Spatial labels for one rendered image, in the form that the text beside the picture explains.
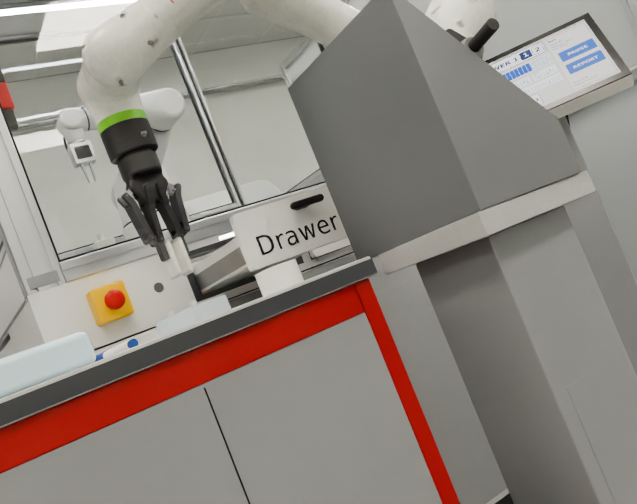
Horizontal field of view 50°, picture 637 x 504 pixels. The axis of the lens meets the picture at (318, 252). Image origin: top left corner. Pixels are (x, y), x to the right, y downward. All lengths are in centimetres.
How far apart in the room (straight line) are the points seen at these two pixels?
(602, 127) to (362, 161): 159
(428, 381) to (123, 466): 109
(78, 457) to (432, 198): 66
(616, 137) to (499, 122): 157
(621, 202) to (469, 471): 129
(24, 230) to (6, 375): 67
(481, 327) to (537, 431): 19
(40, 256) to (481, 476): 120
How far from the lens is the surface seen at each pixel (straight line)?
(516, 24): 290
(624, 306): 213
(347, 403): 99
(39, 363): 88
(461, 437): 187
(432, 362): 183
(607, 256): 211
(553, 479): 126
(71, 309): 147
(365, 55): 121
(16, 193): 152
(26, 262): 149
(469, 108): 113
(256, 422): 92
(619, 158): 272
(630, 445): 128
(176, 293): 153
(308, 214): 134
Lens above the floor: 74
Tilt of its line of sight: 3 degrees up
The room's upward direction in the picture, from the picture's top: 22 degrees counter-clockwise
